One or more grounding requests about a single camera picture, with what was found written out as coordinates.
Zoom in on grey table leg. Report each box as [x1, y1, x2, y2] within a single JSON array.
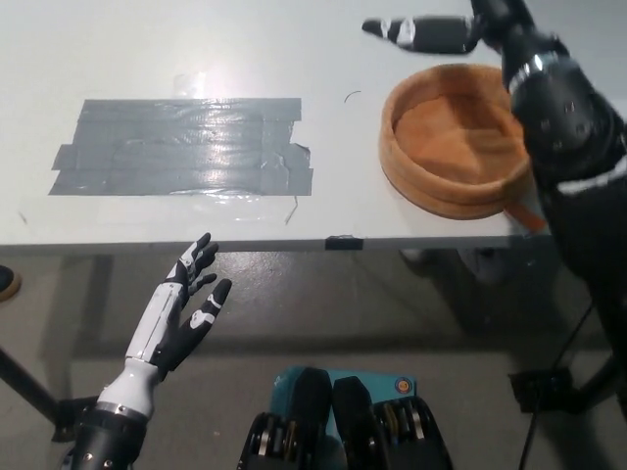
[[61, 254, 115, 366]]

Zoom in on black stand pole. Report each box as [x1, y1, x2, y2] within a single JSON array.
[[0, 346, 63, 432]]

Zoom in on dark shoe with tan sole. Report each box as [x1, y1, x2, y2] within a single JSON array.
[[0, 265, 24, 306]]

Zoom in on small black tape piece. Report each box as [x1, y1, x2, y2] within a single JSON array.
[[324, 235, 364, 252]]

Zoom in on orange soft plush plate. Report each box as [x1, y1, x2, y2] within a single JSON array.
[[377, 64, 549, 235]]

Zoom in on black teal robot torso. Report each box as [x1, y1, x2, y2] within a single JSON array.
[[237, 364, 453, 470]]

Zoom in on thin black cable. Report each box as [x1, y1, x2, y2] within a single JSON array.
[[522, 301, 597, 470]]

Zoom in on grey duct tape patch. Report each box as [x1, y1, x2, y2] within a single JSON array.
[[47, 97, 314, 197]]

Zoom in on clear tape sheet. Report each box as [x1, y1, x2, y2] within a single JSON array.
[[19, 71, 300, 225]]

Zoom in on black floor base plate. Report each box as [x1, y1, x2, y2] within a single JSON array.
[[507, 367, 575, 410]]

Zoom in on grey furniture foot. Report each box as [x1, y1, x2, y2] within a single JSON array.
[[467, 247, 506, 284], [399, 248, 426, 274]]

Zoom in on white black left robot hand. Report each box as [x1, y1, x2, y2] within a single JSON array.
[[124, 232, 233, 384]]

